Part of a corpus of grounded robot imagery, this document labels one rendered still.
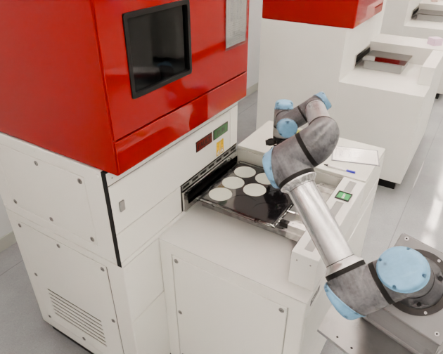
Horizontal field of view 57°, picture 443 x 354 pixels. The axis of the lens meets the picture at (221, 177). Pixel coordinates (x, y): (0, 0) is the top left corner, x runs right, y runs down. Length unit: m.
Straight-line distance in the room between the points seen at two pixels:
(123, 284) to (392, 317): 0.93
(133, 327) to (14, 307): 1.10
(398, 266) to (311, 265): 0.36
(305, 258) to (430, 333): 0.40
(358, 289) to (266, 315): 0.51
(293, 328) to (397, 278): 0.54
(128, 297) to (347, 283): 0.86
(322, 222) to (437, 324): 0.42
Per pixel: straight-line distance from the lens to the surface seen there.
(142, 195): 1.49
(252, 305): 1.58
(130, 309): 1.72
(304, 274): 1.44
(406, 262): 1.14
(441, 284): 1.31
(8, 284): 2.90
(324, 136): 1.22
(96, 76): 1.18
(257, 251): 1.59
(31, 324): 2.62
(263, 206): 1.69
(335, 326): 1.40
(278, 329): 1.60
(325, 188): 1.84
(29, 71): 1.42
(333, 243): 1.18
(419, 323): 1.35
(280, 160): 1.22
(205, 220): 1.74
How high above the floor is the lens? 1.89
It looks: 32 degrees down
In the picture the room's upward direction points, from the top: straight up
